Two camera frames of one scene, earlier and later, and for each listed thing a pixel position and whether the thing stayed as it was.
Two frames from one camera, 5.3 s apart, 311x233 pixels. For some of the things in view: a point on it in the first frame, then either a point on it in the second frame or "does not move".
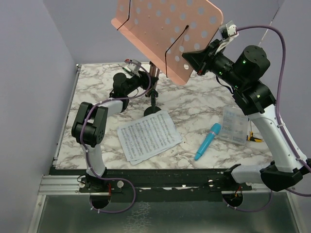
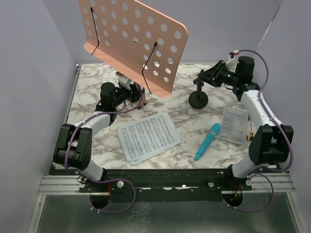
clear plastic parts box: (234, 126) does not move
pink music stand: (162, 30) -> (141, 44)
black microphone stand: (153, 108) -> (198, 99)
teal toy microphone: (215, 129) does not move
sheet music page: (146, 136) does not move
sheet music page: (133, 162) does not move
